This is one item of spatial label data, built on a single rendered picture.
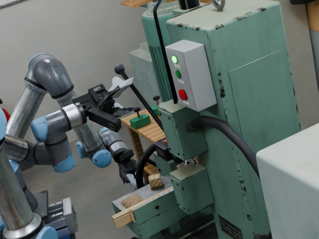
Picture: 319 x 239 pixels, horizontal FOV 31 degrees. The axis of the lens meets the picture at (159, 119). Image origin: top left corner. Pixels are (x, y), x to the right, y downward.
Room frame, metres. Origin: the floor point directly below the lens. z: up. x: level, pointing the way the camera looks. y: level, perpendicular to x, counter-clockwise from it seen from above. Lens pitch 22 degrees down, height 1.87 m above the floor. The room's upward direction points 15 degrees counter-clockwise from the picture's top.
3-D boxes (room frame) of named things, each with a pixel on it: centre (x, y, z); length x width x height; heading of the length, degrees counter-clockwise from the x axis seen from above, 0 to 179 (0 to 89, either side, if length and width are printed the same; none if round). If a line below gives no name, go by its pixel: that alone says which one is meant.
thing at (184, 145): (1.49, -0.05, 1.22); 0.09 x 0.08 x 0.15; 22
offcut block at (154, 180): (1.82, 0.07, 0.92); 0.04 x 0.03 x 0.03; 88
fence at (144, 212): (1.71, -0.12, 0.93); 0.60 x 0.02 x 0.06; 112
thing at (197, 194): (1.51, -0.04, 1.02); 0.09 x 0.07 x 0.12; 112
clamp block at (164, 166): (1.92, -0.03, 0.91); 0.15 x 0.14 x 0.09; 112
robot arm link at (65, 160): (1.74, 0.35, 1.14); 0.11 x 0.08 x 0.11; 61
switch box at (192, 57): (1.40, -0.11, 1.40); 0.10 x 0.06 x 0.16; 22
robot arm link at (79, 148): (2.29, 0.31, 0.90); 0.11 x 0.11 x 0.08; 18
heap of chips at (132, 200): (1.73, 0.16, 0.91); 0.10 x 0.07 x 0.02; 22
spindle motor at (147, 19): (1.74, -0.11, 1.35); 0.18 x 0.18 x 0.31
